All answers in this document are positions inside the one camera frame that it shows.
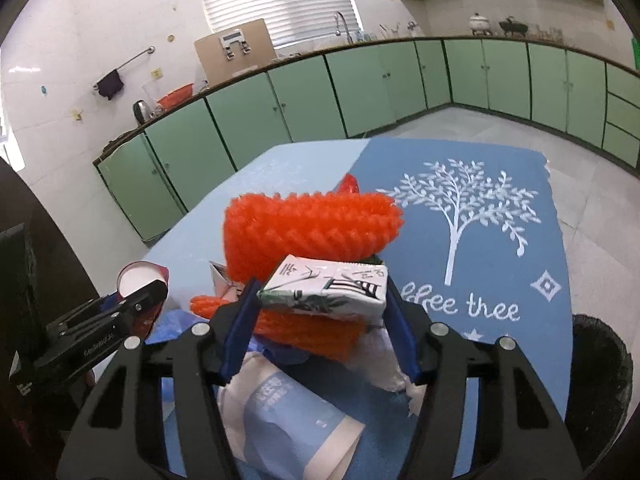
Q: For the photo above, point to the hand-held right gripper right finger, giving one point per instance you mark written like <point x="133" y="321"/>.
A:
<point x="402" y="332"/>

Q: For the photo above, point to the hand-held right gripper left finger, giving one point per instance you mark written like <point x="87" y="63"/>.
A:
<point x="239" y="330"/>

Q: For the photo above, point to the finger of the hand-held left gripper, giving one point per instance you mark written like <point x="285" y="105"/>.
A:
<point x="100" y="332"/>

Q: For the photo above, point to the red and white cup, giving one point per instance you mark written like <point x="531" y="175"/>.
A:
<point x="137" y="277"/>

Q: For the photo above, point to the white printed drink carton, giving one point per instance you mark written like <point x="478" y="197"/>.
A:
<point x="325" y="287"/>

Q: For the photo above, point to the bin with black bag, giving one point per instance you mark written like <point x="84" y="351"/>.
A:
<point x="595" y="385"/>

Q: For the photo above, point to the crumpled white wrapper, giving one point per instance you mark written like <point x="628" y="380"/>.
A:
<point x="385" y="365"/>

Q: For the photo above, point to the white flattened carton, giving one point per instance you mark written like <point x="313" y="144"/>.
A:
<point x="220" y="277"/>

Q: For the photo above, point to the blue and white packet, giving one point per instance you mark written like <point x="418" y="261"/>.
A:
<point x="290" y="410"/>

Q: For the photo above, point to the blue tree print mat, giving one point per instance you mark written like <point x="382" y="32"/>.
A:
<point x="500" y="260"/>

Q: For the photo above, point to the large orange foam net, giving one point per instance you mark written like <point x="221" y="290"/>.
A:
<point x="310" y="225"/>

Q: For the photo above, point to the light blue tablecloth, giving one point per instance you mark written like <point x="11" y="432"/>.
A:
<point x="250" y="180"/>

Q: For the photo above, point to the red plastic bag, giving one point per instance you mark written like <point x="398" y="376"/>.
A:
<point x="350" y="184"/>

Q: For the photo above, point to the steel electric kettle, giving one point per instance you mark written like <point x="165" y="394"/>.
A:
<point x="141" y="112"/>

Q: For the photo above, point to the dark hanging cloth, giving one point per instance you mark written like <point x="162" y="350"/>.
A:
<point x="110" y="85"/>

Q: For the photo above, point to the red plastic basin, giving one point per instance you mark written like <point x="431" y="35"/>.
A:
<point x="176" y="95"/>

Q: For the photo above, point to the clear plastic pitcher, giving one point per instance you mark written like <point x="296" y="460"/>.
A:
<point x="149" y="92"/>

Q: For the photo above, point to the green kitchen base cabinets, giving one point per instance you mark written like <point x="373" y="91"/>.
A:
<point x="310" y="95"/>

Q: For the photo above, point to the brown cardboard box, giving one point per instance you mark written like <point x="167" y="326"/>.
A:
<point x="215" y="65"/>

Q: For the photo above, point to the curved steel faucet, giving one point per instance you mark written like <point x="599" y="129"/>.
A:
<point x="345" y="22"/>

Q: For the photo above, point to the white lidded pot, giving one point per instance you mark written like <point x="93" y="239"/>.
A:
<point x="480" y="22"/>

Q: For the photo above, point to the black wok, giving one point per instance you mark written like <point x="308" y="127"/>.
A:
<point x="512" y="26"/>

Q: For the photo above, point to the green plastic bottle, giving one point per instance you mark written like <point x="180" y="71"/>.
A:
<point x="636" y="52"/>

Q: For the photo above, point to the steel towel rail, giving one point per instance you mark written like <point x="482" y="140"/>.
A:
<point x="135" y="57"/>

